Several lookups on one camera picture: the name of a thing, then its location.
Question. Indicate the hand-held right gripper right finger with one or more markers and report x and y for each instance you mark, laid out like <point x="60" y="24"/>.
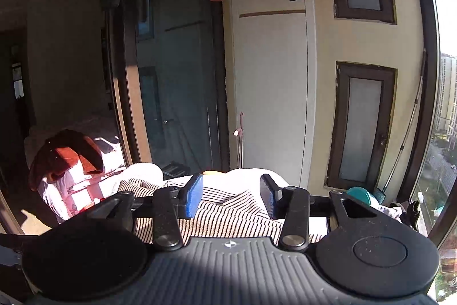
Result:
<point x="267" y="196"/>

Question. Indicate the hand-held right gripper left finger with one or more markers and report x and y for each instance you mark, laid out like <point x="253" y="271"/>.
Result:
<point x="192" y="196"/>

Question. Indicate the black white striped garment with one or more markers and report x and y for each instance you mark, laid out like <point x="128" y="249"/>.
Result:
<point x="228" y="215"/>

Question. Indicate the white cloth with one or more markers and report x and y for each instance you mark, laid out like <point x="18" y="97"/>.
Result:
<point x="142" y="172"/>

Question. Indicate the teal plastic basin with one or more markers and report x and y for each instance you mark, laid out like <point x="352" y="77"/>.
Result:
<point x="360" y="196"/>

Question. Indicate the pink white bedding pile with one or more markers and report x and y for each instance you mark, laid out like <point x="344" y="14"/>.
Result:
<point x="82" y="192"/>

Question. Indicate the tall dark framed window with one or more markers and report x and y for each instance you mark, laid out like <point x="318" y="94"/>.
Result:
<point x="364" y="126"/>

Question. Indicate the sliding glass door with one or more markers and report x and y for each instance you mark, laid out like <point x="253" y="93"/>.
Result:
<point x="175" y="76"/>

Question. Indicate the rust red black garment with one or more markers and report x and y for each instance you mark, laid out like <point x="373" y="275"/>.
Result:
<point x="64" y="155"/>

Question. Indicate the long metal pole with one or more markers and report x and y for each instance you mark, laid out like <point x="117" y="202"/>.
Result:
<point x="410" y="119"/>

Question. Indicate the balcony window frame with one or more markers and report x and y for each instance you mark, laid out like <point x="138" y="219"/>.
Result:
<point x="426" y="40"/>

